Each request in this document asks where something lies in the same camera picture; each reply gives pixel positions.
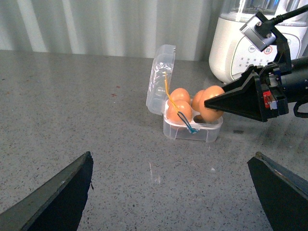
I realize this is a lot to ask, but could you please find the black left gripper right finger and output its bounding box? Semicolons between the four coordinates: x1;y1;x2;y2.
247;152;308;231

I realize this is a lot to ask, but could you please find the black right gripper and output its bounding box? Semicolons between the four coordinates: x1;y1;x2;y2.
204;63;289;122

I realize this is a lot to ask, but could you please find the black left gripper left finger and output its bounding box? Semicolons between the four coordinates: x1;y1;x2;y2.
0;151;93;231

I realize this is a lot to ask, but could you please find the brown egg top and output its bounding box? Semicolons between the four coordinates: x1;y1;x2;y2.
199;85;225;123

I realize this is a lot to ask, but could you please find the brown egg box back right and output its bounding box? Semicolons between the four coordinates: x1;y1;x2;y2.
191;90;205;112

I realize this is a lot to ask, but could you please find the brown egg box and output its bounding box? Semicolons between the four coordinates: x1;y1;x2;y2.
170;88;191;104
166;100;192;124
191;90;205;112

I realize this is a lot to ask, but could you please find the brown egg box front left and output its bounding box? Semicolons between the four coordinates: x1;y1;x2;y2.
166;100;192;124

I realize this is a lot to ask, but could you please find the brown egg box back left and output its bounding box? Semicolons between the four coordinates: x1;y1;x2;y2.
170;88;191;104

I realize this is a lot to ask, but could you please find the clear plastic egg box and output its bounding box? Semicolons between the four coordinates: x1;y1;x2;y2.
146;44;223;142

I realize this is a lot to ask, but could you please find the white soy milk maker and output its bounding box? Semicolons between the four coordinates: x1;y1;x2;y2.
209;0;308;84

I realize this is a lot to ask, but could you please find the grey curtain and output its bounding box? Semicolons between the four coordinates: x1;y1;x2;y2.
0;0;223;61

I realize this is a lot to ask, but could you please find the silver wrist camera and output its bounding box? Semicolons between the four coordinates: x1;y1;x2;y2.
240;12;277;51

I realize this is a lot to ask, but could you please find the yellow blue string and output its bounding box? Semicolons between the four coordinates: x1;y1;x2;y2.
162;71;199;134

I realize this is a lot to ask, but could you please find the black camera cable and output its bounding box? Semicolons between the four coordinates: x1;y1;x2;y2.
264;4;308;26

